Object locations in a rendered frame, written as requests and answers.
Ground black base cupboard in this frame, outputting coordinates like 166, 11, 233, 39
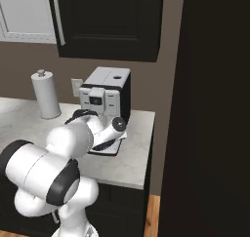
0, 135, 154, 237

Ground white and black coffee machine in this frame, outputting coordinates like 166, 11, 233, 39
77, 66, 133, 157

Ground black wall cupboard door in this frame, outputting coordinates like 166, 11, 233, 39
46, 0, 165, 63

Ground white wall outlet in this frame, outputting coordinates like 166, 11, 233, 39
70, 78, 85, 99

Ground white paper towel roll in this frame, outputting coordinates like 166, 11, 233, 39
30, 68, 63, 121

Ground white framed window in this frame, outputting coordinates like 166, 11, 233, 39
0, 0, 58, 45

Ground white cupboard door handle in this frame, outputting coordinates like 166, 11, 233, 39
52, 0, 66, 47

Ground tall black cupboard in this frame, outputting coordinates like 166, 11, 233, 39
157, 0, 250, 237

